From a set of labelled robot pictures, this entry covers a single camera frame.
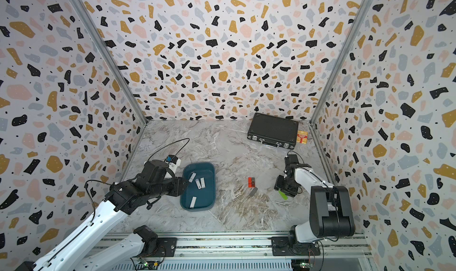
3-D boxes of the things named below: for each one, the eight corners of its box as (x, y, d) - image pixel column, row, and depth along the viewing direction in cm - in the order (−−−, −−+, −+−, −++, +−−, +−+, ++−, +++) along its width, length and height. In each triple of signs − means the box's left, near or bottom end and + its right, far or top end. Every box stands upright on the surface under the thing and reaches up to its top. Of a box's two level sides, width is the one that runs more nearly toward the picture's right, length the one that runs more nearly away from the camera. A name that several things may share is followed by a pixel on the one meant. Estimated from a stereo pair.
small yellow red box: (294, 142, 114) (296, 137, 111) (296, 134, 119) (298, 129, 115) (305, 145, 113) (307, 140, 109) (306, 137, 117) (309, 132, 114)
